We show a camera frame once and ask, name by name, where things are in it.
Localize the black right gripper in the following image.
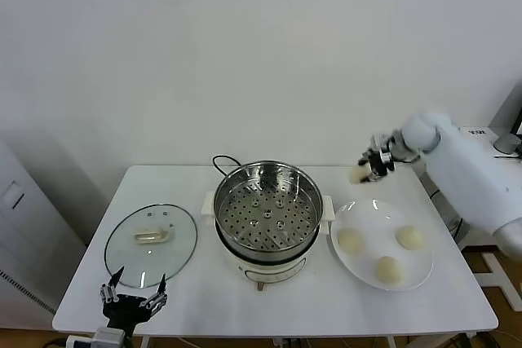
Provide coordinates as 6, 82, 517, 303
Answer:
358, 134, 403, 184

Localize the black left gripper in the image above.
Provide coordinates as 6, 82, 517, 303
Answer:
100, 266, 168, 331

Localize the white steamed baozi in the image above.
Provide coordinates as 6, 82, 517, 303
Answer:
350, 162, 373, 184
396, 225, 426, 250
374, 255, 407, 286
337, 227, 365, 256

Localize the round glass pot lid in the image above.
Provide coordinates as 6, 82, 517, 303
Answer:
104, 203, 199, 290

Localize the perforated steel steamer basket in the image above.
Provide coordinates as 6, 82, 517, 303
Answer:
214, 161, 325, 258

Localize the steel steamer pot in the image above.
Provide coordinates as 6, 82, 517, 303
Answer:
201, 191, 336, 294

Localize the round white plate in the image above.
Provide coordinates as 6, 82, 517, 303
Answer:
330, 198, 435, 293

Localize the white floor cabinet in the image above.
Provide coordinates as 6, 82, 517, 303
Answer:
0, 139, 89, 320

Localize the grey monitor stand base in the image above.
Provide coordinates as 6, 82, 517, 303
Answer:
492, 132, 518, 156

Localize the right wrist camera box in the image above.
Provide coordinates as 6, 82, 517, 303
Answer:
369, 132, 395, 148

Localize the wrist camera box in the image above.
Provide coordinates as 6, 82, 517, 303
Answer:
369, 132, 395, 148
67, 326, 126, 348

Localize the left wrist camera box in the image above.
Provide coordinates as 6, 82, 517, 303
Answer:
67, 326, 126, 348

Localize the black cooker power cable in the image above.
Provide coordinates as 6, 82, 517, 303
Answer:
211, 155, 246, 180

